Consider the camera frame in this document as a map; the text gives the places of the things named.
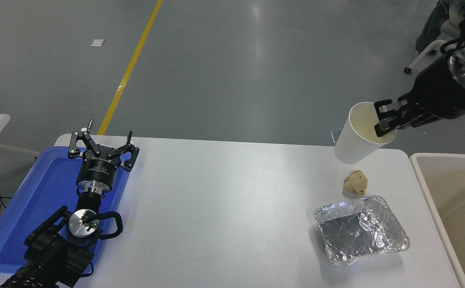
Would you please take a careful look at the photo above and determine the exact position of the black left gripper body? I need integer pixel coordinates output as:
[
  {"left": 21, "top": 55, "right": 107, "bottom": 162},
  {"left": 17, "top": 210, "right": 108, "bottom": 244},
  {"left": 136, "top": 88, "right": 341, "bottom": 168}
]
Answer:
[{"left": 76, "top": 155, "right": 123, "bottom": 189}]

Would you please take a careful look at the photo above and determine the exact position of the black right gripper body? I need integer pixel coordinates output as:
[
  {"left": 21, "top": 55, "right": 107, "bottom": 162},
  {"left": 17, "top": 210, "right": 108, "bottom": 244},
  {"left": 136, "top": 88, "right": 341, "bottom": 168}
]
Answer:
[{"left": 397, "top": 55, "right": 465, "bottom": 120}]

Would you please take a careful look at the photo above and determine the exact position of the white paper cup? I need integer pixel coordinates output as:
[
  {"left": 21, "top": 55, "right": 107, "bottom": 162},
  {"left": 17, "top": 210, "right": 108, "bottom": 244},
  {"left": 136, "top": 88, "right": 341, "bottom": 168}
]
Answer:
[{"left": 333, "top": 102, "right": 397, "bottom": 165}]

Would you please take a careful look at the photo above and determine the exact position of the white wheeled chair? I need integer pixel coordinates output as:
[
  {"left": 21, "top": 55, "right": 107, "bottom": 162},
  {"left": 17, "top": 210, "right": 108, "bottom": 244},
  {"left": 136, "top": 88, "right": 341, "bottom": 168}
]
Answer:
[{"left": 403, "top": 20, "right": 463, "bottom": 74}]

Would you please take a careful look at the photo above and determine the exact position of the crumpled tan paper ball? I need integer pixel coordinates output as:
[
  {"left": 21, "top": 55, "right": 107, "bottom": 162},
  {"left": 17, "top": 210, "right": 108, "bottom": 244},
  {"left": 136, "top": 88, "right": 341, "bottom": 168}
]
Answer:
[{"left": 343, "top": 170, "right": 368, "bottom": 196}]

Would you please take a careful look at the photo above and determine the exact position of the blue plastic tray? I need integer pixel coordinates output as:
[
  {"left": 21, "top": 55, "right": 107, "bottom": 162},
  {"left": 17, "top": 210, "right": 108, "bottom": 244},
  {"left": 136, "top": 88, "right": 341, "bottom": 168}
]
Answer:
[{"left": 0, "top": 146, "right": 133, "bottom": 274}]

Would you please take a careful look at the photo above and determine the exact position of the seated person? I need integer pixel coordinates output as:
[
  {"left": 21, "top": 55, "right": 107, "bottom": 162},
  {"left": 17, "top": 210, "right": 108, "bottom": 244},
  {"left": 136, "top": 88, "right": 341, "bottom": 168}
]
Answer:
[{"left": 415, "top": 0, "right": 465, "bottom": 54}]

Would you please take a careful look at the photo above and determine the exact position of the silver foil tray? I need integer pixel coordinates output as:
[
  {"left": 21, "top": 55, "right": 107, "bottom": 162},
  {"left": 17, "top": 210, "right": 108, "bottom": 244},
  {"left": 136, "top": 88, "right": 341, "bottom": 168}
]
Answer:
[{"left": 313, "top": 195, "right": 411, "bottom": 267}]

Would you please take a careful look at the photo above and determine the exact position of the large pale bin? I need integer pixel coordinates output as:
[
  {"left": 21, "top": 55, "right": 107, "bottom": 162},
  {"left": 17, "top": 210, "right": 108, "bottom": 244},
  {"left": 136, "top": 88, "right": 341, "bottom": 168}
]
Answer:
[{"left": 409, "top": 152, "right": 465, "bottom": 288}]

